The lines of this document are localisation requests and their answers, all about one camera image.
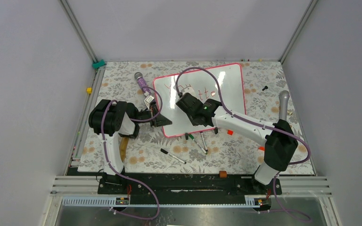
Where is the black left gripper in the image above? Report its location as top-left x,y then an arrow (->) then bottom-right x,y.
134,105 -> 172,128

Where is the pink framed whiteboard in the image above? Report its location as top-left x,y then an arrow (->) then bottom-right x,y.
153,63 -> 246,138

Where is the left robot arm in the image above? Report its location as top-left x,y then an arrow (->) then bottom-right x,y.
88,99 -> 173,175

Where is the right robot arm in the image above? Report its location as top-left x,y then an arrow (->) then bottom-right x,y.
176,93 -> 298,194

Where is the green capped marker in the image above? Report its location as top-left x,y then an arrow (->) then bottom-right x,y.
188,134 -> 207,154

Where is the black capped marker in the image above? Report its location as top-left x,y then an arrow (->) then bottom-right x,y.
160,148 -> 187,164

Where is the blue capped marker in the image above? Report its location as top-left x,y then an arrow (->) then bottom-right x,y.
200,132 -> 208,152

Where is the wooden rolling pin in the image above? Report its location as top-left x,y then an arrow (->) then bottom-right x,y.
119,137 -> 129,162

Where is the purple glitter microphone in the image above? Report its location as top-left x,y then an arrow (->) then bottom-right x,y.
134,72 -> 151,96

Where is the brown small cube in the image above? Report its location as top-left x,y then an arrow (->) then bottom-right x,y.
219,170 -> 227,178

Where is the silver microphone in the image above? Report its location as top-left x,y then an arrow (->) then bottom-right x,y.
279,90 -> 290,121

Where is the teal corner clamp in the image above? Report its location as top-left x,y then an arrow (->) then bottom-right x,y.
92,59 -> 106,70

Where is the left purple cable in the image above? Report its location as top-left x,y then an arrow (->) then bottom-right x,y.
100,87 -> 164,221

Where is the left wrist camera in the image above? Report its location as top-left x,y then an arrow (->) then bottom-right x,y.
144,95 -> 155,108

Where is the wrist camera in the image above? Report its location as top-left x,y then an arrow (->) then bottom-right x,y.
144,95 -> 155,108
179,87 -> 197,99

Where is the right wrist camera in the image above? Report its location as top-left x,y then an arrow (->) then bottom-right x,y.
179,87 -> 197,99

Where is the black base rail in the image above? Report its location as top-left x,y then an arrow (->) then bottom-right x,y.
98,173 -> 282,205

